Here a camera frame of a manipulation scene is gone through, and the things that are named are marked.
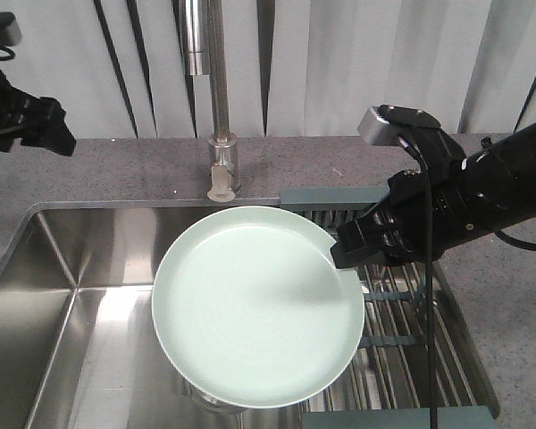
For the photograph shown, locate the chrome kitchen faucet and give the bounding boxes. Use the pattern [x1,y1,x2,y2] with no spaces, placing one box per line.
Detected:
[179,1,240,203]

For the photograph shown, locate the roll-up steel drying rack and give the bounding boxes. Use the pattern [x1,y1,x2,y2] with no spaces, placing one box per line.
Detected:
[279,187,501,429]

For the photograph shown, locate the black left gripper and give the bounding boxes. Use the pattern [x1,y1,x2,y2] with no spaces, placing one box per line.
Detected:
[0,70,76,156]

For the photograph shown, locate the black and grey right robot arm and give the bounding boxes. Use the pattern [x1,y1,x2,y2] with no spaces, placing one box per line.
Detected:
[331,123,536,268]

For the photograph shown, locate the white pleated curtain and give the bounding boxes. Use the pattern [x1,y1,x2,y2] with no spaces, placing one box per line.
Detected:
[0,1,536,139]

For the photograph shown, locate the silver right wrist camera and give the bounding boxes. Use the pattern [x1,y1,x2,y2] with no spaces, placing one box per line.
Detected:
[357,105,402,147]

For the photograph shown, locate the round steel sink drain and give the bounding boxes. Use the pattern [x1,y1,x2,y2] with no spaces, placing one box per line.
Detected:
[183,380,247,415]

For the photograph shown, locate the stainless steel sink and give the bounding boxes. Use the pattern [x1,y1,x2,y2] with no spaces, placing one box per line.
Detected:
[0,201,304,428]

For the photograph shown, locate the mint green round plate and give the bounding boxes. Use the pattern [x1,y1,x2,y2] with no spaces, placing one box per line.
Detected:
[152,206,364,408]

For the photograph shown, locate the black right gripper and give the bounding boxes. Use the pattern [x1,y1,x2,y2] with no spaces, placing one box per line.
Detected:
[331,167,478,269]

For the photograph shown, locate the black camera cable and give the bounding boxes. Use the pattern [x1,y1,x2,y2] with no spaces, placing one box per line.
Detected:
[399,136,440,429]

